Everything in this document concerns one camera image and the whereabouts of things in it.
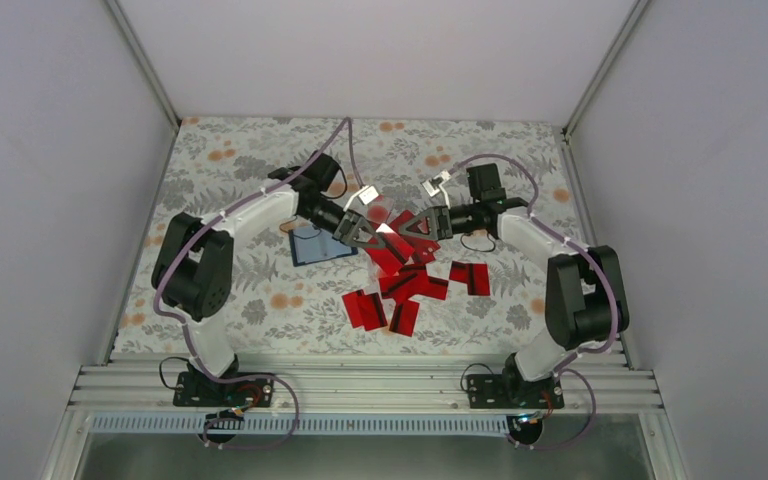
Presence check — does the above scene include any navy blue card holder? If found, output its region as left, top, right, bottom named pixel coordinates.
left=288, top=226, right=358, bottom=267

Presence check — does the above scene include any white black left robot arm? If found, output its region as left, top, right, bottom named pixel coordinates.
left=151, top=151, right=385, bottom=405

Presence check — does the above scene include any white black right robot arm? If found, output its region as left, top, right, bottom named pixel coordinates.
left=397, top=162, right=630, bottom=407

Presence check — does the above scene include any white card red circle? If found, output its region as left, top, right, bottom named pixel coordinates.
left=365, top=195, right=395, bottom=229

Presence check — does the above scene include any red card pile centre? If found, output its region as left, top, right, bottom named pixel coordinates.
left=378, top=265, right=449, bottom=304

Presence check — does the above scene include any red card front left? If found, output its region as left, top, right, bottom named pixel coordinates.
left=342, top=290, right=365, bottom=328

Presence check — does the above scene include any red card far right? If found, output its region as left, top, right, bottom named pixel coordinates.
left=449, top=261, right=491, bottom=296

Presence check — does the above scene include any red card front middle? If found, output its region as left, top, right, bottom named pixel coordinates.
left=358, top=293, right=388, bottom=331

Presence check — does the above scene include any red card front bottom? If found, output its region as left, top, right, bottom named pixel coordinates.
left=389, top=300, right=420, bottom=337

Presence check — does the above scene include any floral patterned table cloth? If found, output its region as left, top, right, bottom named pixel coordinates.
left=114, top=117, right=581, bottom=355

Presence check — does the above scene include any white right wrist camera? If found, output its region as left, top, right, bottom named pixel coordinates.
left=421, top=170, right=451, bottom=208

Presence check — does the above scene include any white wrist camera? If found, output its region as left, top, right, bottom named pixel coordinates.
left=421, top=170, right=451, bottom=208
left=343, top=185, right=380, bottom=215

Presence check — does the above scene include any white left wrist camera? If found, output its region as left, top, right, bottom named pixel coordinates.
left=343, top=185, right=380, bottom=215

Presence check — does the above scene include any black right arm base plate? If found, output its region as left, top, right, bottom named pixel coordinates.
left=463, top=374, right=565, bottom=410

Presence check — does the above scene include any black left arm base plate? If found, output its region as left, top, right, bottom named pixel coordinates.
left=172, top=370, right=274, bottom=408

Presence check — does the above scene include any aluminium front rail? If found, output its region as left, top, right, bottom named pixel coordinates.
left=68, top=353, right=663, bottom=414

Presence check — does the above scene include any grey slotted cable duct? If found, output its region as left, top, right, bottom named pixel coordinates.
left=88, top=412, right=508, bottom=437

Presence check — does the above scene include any aluminium right corner post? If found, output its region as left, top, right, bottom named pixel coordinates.
left=561, top=0, right=651, bottom=143

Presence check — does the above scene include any aluminium corner post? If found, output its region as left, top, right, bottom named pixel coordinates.
left=102, top=0, right=181, bottom=131
left=561, top=0, right=651, bottom=143

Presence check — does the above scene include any aluminium left corner post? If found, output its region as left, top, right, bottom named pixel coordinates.
left=102, top=0, right=181, bottom=131

